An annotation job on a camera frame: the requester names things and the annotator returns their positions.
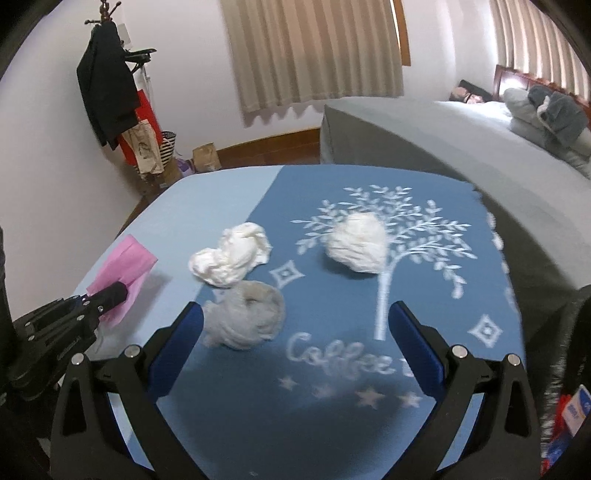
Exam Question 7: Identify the grey sock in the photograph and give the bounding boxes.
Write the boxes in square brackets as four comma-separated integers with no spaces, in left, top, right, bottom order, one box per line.
[202,281,286,350]

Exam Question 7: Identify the brown paper bag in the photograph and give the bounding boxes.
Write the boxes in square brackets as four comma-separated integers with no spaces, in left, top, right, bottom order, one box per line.
[191,144,221,172]

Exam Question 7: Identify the red bag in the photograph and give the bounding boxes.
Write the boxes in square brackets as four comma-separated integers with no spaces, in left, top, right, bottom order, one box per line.
[117,90,163,167]

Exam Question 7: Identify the white carton with blue print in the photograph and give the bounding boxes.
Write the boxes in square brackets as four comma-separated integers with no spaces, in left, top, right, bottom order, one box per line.
[561,385,591,437]

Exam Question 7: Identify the wooden coat rack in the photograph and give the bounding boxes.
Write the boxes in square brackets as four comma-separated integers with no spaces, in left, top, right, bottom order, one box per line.
[85,0,125,33]

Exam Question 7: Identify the blue printed tablecloth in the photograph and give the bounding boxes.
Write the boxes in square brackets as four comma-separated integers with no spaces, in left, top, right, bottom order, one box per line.
[74,164,529,480]

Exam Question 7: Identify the wide beige curtain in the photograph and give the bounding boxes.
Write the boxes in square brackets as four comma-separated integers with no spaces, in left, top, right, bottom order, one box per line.
[219,0,404,129]

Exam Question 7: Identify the wooden headboard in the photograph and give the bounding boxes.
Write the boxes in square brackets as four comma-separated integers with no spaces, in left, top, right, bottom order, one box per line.
[493,65,591,107]

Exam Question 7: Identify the beige curtain under wooden rail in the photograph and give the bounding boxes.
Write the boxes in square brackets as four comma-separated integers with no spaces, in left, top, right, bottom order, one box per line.
[489,0,591,95]

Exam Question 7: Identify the small dark and pink bundle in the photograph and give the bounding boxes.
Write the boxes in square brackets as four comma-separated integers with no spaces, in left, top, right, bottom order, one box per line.
[450,79,494,105]

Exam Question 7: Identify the cream tote bag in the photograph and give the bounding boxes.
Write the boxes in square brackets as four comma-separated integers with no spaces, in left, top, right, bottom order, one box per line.
[127,119,164,175]

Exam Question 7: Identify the white balled sock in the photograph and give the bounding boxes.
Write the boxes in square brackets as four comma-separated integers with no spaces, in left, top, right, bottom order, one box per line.
[325,212,387,274]

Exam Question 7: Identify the pink cloth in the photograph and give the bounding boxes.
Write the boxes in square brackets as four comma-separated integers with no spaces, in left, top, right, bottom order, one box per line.
[86,234,158,328]

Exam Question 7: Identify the bed with grey sheet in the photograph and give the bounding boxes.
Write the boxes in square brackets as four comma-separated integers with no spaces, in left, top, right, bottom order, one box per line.
[318,96,591,333]

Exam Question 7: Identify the black trash bag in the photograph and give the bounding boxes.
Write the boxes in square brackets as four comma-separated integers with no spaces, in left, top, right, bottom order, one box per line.
[526,286,591,480]

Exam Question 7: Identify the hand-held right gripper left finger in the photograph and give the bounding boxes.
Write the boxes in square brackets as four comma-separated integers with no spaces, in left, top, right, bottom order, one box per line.
[50,301,205,480]

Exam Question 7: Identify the striped bag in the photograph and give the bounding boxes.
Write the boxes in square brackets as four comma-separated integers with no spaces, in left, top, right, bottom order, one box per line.
[159,130,178,160]

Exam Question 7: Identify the brown cardboard box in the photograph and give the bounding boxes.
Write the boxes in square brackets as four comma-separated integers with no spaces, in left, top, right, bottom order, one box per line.
[139,161,183,186]

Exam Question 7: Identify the wooden window frame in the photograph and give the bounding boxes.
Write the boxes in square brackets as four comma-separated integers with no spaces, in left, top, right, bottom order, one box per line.
[392,0,411,66]

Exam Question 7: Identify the black coat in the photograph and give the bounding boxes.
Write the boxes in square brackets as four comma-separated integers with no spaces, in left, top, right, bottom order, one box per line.
[76,21,141,151]

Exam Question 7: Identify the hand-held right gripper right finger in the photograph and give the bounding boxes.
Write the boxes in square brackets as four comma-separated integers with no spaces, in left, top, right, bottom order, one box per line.
[389,300,541,480]

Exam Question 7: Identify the small light grey pillow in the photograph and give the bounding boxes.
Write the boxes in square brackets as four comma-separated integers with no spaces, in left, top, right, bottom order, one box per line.
[502,87,539,121]

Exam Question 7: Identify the dark grey folded clothing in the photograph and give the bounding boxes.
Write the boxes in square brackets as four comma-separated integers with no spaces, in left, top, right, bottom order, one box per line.
[527,85,591,147]

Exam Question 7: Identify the white crumpled cloth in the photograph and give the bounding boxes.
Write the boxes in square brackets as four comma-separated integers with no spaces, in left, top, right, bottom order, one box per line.
[188,222,273,288]

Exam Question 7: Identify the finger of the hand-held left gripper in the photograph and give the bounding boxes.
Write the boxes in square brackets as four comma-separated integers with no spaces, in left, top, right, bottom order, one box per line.
[85,281,129,324]

